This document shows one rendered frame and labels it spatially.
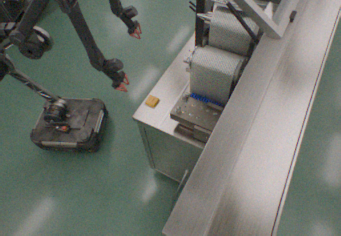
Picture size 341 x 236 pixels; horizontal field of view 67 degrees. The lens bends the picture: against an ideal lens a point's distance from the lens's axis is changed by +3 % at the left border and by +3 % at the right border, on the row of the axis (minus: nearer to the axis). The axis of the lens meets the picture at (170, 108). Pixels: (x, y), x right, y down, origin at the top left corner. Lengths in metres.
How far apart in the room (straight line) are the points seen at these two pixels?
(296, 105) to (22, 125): 2.72
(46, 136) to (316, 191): 2.40
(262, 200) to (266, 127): 0.26
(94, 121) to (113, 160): 0.42
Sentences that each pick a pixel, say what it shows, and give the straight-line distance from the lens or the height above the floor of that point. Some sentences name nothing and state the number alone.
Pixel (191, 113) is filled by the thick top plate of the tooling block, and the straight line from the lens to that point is 1.45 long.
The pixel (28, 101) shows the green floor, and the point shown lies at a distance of 3.33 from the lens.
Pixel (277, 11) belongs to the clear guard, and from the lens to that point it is 1.02.
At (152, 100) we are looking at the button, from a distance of 1.66.
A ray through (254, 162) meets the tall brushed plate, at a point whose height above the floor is 1.44.
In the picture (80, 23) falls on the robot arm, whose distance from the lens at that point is 1.31.
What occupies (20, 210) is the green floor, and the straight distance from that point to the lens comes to 2.69.
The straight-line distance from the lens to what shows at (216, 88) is 1.43.
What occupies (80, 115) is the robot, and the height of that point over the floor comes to 0.26.
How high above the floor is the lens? 2.22
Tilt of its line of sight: 54 degrees down
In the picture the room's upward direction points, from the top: 5 degrees counter-clockwise
